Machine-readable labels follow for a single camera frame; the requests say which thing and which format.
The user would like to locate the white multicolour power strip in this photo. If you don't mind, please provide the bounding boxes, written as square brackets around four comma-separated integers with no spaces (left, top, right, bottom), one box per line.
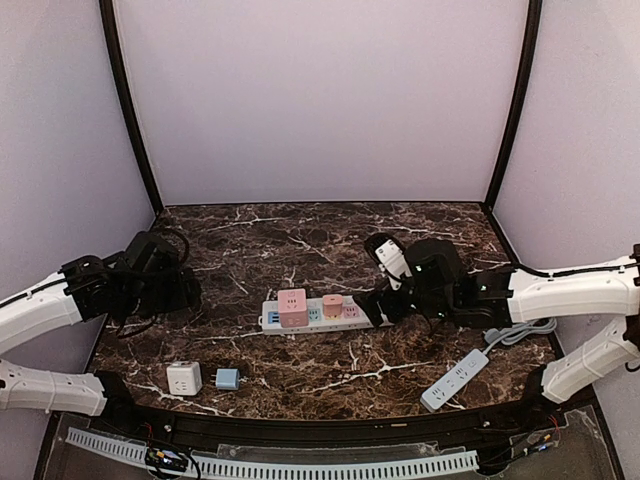
[258,295,374,335]

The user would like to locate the pink usb charger plug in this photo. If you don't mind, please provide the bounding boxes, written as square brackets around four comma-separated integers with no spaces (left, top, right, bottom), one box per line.
[322,294,344,319]

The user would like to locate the white cube socket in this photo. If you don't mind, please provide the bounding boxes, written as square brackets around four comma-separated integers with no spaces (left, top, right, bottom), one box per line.
[166,361,203,396]

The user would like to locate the pink cube socket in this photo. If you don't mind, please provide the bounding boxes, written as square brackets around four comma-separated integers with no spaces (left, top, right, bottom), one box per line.
[277,288,309,328]

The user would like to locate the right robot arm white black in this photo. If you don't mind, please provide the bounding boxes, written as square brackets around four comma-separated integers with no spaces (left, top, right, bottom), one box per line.
[356,233,639,404]

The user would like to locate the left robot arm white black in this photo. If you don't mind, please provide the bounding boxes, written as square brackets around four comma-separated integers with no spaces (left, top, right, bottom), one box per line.
[1,230,201,417]

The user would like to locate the blue usb charger plug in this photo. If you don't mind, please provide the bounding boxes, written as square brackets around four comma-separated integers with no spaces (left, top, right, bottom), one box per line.
[211,368,240,391]

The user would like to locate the light blue power strip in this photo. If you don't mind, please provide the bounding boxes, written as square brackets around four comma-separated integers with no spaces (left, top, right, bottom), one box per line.
[420,349,489,413]

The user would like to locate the small circuit board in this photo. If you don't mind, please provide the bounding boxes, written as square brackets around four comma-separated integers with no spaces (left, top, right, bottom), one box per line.
[144,447,189,472]

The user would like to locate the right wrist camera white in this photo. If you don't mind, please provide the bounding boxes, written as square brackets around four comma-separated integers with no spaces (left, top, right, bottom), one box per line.
[364,232,411,290]

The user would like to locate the grey power strip cable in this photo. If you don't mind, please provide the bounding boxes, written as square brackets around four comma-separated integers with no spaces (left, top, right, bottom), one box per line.
[482,318,558,351]

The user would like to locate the black front rail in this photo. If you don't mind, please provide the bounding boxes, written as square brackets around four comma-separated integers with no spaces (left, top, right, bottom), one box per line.
[92,402,554,451]

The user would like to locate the light blue cable duct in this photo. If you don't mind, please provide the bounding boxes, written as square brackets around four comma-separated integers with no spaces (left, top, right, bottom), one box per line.
[65,427,479,479]

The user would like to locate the left black frame post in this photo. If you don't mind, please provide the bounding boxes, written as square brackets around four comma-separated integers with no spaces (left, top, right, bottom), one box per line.
[98,0,164,216]

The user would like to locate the black frame post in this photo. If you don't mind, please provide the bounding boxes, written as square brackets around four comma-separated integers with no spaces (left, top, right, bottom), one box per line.
[484,0,543,212]
[98,0,164,216]

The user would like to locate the right black frame post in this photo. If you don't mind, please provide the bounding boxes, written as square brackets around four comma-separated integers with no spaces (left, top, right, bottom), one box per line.
[484,0,543,212]

